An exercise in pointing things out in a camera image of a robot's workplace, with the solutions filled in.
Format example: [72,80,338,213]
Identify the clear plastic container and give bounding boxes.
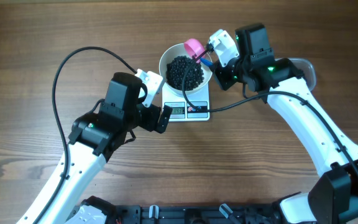
[270,58,316,95]

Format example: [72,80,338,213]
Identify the white digital kitchen scale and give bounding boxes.
[162,84,210,122]

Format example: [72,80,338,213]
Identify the left black camera cable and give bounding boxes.
[31,46,138,224]

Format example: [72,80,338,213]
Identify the white round bowl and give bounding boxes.
[159,44,213,96]

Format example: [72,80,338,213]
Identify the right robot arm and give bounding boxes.
[208,24,358,223]

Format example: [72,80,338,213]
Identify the right black camera cable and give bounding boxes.
[181,45,358,224]

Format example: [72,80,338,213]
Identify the pink scoop blue handle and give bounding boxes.
[184,39,213,67]

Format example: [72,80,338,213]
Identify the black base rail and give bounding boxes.
[73,195,285,224]

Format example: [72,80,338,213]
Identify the black camera cable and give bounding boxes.
[181,45,358,224]
[31,46,138,224]

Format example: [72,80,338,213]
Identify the black beans in bowl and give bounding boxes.
[166,56,204,91]

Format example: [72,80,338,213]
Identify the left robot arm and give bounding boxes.
[19,70,172,223]

